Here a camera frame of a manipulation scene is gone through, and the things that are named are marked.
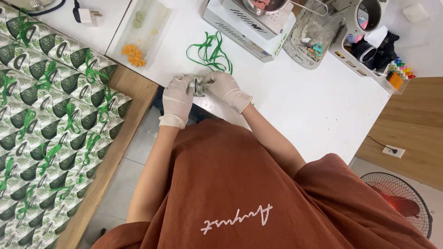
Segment person's right hand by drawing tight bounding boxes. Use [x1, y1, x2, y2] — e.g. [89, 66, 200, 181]
[200, 71, 253, 115]

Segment person's left hand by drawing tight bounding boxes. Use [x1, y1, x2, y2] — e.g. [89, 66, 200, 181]
[159, 75, 196, 129]

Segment small leaf-print gift box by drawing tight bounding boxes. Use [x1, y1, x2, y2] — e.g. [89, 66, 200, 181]
[187, 74, 210, 98]

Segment loose green ribbon bundle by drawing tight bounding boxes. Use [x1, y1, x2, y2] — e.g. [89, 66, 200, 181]
[186, 31, 233, 75]

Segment orange flower-shaped pieces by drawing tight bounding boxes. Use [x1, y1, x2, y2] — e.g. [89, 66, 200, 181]
[121, 44, 147, 68]

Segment white electric cooker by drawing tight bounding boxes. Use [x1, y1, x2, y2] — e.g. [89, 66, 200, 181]
[203, 0, 297, 63]

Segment clear plastic tray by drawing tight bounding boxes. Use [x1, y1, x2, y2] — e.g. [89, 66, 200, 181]
[105, 0, 173, 73]

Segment stained grey tray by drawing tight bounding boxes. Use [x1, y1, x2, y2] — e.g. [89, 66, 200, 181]
[283, 0, 344, 70]

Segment white power plug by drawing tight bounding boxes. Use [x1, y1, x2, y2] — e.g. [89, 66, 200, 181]
[72, 0, 103, 27]

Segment brown shirt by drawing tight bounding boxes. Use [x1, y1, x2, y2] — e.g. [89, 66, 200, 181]
[91, 119, 437, 249]

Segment rows of leaf-print gift boxes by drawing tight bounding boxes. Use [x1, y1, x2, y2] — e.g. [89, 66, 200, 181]
[0, 3, 133, 249]

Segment white desk organizer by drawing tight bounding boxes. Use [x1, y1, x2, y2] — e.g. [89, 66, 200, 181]
[328, 21, 411, 95]

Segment black cup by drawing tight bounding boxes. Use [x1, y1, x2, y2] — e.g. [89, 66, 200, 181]
[352, 41, 378, 68]

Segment white round melting appliance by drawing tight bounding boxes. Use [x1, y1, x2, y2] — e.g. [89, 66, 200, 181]
[341, 0, 390, 36]

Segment white folded paper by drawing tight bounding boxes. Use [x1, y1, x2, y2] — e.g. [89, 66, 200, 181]
[364, 26, 389, 48]

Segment black cloth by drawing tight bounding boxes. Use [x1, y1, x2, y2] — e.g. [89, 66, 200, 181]
[374, 31, 401, 71]

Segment orange pad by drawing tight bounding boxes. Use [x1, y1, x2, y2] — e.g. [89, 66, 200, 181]
[386, 71, 404, 90]

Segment row of coloured markers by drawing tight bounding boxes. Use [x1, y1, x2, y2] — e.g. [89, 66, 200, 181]
[387, 57, 416, 80]

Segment white tissue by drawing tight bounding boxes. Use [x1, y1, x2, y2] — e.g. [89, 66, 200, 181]
[402, 3, 430, 24]

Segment floor fan with black grille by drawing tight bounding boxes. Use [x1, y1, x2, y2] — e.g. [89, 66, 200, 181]
[360, 172, 433, 240]

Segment steel pot with handle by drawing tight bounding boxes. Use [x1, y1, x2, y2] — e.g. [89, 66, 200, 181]
[242, 0, 328, 17]

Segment teal handled scissors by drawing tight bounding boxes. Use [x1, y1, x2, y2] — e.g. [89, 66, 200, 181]
[300, 42, 323, 57]

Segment steel appliance with black cable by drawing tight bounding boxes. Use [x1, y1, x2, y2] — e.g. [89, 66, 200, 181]
[6, 0, 66, 16]

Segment black power cable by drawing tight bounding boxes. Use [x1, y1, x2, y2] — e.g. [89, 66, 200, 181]
[366, 135, 398, 154]

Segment white wall socket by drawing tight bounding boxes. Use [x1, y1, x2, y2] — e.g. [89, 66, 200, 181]
[382, 144, 406, 159]

